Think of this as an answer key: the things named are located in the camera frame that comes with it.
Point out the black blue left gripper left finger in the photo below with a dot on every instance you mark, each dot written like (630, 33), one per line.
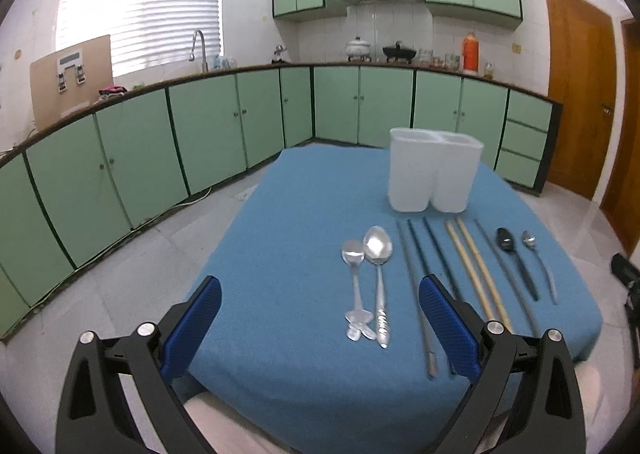
(94, 415)

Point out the small kettle on counter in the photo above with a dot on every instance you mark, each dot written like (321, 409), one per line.
(280, 55)

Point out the black wok pan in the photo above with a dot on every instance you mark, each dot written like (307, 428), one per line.
(399, 52)

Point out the orange thermos flask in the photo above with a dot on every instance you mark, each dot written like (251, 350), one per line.
(470, 53)

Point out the black chopstick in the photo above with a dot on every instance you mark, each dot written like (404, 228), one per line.
(443, 260)
(425, 268)

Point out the green lower kitchen cabinets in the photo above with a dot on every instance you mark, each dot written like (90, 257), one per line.
(79, 188)

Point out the brown wooden door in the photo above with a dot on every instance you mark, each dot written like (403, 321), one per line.
(621, 201)
(583, 79)

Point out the bamboo chopstick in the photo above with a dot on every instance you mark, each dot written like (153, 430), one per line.
(489, 280)
(470, 270)

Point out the glass jar on counter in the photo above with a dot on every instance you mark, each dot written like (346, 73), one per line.
(489, 71)

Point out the red cloth on counter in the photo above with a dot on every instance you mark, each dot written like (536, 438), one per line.
(112, 92)

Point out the white plastic utensil holder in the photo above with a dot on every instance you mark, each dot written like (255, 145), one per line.
(431, 168)

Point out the blue table cloth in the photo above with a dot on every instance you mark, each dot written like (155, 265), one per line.
(322, 360)

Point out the cardboard box with labels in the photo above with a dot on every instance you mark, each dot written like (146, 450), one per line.
(70, 80)

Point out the small silver black spoon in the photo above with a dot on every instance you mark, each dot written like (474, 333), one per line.
(530, 242)

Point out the large silver spoon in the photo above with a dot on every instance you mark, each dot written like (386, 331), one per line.
(378, 248)

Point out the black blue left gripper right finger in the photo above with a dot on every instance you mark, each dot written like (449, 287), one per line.
(547, 414)

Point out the grey chopstick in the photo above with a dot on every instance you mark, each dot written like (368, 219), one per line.
(429, 351)
(532, 322)

